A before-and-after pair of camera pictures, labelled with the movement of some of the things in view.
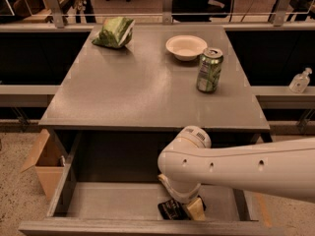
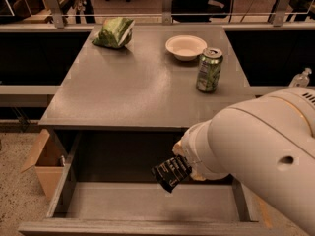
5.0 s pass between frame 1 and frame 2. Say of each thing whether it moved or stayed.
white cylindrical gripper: moved
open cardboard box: stayed
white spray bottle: stayed
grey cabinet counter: stayed
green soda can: stayed
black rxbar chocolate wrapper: moved
